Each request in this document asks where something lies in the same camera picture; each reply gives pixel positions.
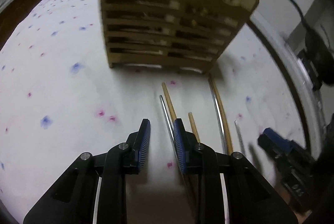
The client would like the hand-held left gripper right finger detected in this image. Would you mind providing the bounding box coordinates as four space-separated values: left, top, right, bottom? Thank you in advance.
173 118 298 224

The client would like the metal chopstick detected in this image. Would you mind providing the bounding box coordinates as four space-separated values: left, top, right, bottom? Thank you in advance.
234 120 246 156
208 79 228 155
159 95 176 141

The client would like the wooden chopstick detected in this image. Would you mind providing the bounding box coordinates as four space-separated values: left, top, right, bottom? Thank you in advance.
209 79 234 156
188 112 201 143
161 82 178 123

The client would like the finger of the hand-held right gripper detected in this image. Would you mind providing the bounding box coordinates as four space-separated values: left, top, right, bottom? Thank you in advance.
258 128 314 162

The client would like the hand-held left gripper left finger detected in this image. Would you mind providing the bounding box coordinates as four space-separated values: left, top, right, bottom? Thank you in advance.
23 118 151 224

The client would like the white floral tablecloth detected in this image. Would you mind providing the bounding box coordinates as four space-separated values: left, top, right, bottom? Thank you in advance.
0 0 314 224

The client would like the wooden utensil holder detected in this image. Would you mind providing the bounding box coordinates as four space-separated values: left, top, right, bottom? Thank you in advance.
99 0 285 76

